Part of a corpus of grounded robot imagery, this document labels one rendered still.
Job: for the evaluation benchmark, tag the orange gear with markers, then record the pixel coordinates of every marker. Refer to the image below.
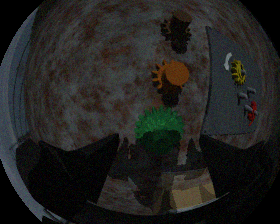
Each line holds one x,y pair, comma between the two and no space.
171,75

